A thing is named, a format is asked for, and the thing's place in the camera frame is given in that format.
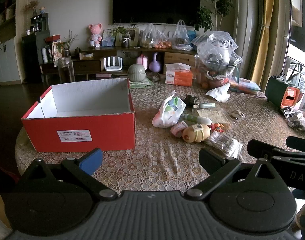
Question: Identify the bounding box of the grey green round pot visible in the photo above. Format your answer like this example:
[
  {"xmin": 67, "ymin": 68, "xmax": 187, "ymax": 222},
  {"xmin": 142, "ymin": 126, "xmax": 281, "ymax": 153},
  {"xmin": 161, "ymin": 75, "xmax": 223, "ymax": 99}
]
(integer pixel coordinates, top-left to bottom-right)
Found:
[{"xmin": 128, "ymin": 64, "xmax": 146, "ymax": 82}]

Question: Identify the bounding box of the yellow round plush toy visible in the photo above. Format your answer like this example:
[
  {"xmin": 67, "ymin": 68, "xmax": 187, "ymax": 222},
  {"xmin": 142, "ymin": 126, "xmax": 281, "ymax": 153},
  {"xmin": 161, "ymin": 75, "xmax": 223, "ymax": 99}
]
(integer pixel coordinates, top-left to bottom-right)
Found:
[{"xmin": 182, "ymin": 124, "xmax": 211, "ymax": 143}]

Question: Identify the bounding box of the large clear plastic bag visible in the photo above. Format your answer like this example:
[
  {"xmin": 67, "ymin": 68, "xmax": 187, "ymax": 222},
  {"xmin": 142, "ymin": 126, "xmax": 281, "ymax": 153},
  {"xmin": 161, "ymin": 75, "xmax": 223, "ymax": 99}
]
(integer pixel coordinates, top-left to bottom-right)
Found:
[{"xmin": 191, "ymin": 31, "xmax": 243, "ymax": 72}]

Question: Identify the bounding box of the stack of coloured folders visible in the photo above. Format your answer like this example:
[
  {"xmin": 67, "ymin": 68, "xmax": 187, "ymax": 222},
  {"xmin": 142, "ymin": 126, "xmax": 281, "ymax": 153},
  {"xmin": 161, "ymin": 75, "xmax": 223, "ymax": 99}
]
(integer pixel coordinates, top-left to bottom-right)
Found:
[{"xmin": 229, "ymin": 76, "xmax": 261, "ymax": 95}]

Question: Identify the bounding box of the bagged sliced bread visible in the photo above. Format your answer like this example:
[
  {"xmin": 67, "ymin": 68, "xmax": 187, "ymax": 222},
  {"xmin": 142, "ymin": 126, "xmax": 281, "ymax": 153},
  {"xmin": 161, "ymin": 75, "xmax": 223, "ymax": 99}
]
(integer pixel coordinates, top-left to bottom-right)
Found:
[{"xmin": 196, "ymin": 108, "xmax": 234, "ymax": 131}]

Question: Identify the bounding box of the pink plush pig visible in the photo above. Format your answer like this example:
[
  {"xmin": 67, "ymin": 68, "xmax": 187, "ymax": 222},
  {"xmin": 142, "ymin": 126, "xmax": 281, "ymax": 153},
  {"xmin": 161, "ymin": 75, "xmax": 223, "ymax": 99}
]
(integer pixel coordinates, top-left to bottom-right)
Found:
[{"xmin": 88, "ymin": 23, "xmax": 102, "ymax": 48}]

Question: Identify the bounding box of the pink small packet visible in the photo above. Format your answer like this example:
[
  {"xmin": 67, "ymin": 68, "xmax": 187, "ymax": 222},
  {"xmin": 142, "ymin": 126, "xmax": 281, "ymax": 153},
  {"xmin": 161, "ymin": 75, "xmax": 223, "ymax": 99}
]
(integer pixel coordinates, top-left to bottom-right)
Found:
[{"xmin": 170, "ymin": 121, "xmax": 188, "ymax": 138}]

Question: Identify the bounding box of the red cardboard box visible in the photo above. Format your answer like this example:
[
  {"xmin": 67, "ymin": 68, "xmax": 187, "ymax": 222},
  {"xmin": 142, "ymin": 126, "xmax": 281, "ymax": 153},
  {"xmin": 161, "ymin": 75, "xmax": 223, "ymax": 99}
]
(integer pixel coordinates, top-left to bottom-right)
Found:
[{"xmin": 21, "ymin": 78, "xmax": 136, "ymax": 152}]

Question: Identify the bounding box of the light blue case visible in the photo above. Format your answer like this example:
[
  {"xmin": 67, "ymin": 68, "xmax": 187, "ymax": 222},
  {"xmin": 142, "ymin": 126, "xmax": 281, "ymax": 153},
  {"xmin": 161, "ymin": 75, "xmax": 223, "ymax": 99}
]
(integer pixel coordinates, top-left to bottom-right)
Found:
[{"xmin": 193, "ymin": 103, "xmax": 215, "ymax": 109}]

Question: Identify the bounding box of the potted green tree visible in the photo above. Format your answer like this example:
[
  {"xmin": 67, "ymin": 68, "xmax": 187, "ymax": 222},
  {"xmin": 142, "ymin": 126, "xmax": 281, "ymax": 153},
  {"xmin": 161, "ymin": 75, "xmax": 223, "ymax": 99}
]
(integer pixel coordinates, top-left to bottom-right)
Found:
[{"xmin": 194, "ymin": 0, "xmax": 233, "ymax": 32}]

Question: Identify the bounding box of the pink small case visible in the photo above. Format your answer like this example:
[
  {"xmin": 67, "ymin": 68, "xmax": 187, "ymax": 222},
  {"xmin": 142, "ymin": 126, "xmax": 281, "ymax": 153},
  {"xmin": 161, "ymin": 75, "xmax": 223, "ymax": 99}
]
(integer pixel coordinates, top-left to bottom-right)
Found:
[{"xmin": 136, "ymin": 54, "xmax": 148, "ymax": 70}]

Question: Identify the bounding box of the white paper bag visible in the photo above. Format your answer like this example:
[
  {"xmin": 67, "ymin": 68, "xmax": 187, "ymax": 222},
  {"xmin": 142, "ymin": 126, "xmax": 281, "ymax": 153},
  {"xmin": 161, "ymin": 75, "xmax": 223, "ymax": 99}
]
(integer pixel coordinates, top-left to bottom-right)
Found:
[{"xmin": 206, "ymin": 83, "xmax": 231, "ymax": 103}]

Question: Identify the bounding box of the white green tube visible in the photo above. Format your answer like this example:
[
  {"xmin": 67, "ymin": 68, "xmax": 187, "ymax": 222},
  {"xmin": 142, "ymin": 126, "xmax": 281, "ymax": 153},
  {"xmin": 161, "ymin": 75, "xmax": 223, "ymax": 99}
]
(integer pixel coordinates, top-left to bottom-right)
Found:
[{"xmin": 181, "ymin": 113, "xmax": 212, "ymax": 126}]

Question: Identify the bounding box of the wooden tv cabinet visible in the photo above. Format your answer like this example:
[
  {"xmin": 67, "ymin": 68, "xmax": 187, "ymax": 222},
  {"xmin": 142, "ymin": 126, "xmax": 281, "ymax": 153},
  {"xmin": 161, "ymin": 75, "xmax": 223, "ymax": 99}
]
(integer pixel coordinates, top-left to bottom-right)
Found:
[{"xmin": 40, "ymin": 45, "xmax": 201, "ymax": 81}]

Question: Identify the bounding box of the orange tissue box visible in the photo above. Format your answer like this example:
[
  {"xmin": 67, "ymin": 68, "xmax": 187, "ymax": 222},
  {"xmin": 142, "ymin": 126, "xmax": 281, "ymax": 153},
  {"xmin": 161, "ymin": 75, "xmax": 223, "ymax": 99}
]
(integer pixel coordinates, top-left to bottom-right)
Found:
[{"xmin": 165, "ymin": 63, "xmax": 193, "ymax": 87}]

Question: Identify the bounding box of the white plastic bag with items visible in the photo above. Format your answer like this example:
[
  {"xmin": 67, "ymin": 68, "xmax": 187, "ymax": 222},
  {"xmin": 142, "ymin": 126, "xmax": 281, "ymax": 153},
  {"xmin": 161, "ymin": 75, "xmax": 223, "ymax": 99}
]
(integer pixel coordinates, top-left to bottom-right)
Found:
[{"xmin": 152, "ymin": 90, "xmax": 186, "ymax": 128}]

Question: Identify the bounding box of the orange snack packet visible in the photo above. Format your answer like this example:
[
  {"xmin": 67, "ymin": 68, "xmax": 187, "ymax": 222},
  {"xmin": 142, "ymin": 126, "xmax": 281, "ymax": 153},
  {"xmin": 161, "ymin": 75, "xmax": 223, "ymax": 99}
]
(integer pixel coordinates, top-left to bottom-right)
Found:
[{"xmin": 209, "ymin": 123, "xmax": 225, "ymax": 133}]

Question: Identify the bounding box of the black foil snack packet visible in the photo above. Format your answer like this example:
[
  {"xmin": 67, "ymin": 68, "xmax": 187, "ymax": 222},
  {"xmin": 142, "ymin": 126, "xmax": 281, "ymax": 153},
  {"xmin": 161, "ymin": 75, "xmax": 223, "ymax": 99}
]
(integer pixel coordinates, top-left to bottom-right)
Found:
[{"xmin": 184, "ymin": 95, "xmax": 199, "ymax": 108}]

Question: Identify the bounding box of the photo frame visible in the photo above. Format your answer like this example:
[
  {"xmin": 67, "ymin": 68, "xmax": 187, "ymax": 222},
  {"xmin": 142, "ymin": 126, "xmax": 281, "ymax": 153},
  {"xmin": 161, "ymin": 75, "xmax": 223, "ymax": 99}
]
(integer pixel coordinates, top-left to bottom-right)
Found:
[{"xmin": 115, "ymin": 28, "xmax": 140, "ymax": 47}]

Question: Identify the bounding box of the white wifi router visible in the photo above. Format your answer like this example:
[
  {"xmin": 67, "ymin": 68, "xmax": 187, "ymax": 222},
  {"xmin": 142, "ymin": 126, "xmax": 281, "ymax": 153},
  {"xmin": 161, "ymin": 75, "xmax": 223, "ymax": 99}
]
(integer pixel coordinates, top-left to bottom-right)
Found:
[{"xmin": 103, "ymin": 56, "xmax": 123, "ymax": 72}]

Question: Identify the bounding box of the green folded cloth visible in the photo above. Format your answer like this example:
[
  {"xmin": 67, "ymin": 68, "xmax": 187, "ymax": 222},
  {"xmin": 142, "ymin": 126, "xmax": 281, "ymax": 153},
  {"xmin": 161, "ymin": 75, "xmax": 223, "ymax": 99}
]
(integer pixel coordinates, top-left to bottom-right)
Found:
[{"xmin": 129, "ymin": 77, "xmax": 153, "ymax": 89}]

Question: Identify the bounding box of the purple gourd toy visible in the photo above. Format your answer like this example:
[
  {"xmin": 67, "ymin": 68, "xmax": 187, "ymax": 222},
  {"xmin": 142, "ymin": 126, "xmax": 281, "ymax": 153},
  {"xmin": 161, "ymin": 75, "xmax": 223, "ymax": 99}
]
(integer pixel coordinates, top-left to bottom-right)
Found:
[{"xmin": 149, "ymin": 53, "xmax": 161, "ymax": 73}]

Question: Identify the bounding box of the dark glass jar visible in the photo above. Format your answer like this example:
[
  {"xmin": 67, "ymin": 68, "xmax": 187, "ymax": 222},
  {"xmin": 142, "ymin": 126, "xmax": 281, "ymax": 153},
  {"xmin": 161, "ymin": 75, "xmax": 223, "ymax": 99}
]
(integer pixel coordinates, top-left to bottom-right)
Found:
[{"xmin": 58, "ymin": 56, "xmax": 75, "ymax": 83}]

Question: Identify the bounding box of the lace tablecloth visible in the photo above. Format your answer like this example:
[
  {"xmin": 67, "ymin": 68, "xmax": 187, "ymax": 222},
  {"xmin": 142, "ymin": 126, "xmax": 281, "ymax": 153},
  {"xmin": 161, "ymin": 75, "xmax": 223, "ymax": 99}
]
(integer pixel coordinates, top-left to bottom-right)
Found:
[{"xmin": 14, "ymin": 78, "xmax": 305, "ymax": 196}]

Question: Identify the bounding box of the black television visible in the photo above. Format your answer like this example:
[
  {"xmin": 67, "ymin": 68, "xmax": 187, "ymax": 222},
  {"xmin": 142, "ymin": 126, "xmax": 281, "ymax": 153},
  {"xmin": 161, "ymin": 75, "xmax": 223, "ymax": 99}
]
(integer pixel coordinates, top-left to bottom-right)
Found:
[{"xmin": 112, "ymin": 0, "xmax": 200, "ymax": 27}]

